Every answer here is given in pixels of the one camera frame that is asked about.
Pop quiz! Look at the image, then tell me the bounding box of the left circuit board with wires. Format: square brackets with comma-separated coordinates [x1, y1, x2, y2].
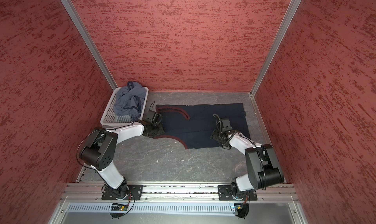
[109, 203, 130, 219]

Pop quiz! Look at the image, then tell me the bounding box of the grey-blue tank top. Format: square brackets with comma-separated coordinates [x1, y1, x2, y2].
[114, 81, 146, 121]

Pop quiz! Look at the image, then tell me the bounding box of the slotted white cable duct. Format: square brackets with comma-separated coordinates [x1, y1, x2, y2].
[66, 202, 239, 215]

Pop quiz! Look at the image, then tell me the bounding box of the right circuit board with wires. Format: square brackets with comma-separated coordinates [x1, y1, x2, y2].
[233, 203, 249, 219]

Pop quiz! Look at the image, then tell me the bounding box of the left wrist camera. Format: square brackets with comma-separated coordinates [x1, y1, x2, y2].
[143, 110, 162, 126]

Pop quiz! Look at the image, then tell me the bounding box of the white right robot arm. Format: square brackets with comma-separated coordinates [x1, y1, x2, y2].
[211, 129, 285, 201]

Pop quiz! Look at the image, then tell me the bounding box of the aluminium corner post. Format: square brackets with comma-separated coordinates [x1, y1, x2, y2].
[60, 0, 118, 90]
[250, 0, 307, 97]

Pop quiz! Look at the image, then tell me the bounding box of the navy tank top red trim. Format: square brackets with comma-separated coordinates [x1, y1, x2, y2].
[156, 103, 250, 149]

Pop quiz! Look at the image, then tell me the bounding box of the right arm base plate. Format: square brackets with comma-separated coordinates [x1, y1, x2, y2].
[217, 184, 258, 202]

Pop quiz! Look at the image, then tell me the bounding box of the aluminium front rail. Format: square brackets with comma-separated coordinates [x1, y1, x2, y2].
[59, 181, 300, 203]

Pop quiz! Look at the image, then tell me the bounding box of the aluminium corner post right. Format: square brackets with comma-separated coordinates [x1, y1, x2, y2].
[250, 0, 307, 97]

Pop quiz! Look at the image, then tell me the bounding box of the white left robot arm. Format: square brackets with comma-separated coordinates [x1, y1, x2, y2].
[76, 122, 164, 201]

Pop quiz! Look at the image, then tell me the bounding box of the aluminium corner post left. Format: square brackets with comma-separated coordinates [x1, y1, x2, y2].
[60, 0, 118, 90]

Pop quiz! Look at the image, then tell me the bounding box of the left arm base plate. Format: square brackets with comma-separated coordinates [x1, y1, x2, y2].
[101, 184, 144, 201]

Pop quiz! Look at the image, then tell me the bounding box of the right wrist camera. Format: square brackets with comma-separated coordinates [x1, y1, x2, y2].
[219, 118, 233, 132]

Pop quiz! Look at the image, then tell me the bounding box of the circuit board with wires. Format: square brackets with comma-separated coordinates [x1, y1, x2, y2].
[109, 203, 130, 219]
[233, 203, 249, 219]

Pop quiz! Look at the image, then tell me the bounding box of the white plastic laundry basket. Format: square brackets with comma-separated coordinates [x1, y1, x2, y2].
[100, 87, 149, 128]

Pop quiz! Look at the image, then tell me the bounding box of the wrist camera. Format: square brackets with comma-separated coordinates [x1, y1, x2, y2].
[219, 118, 233, 132]
[143, 110, 162, 126]

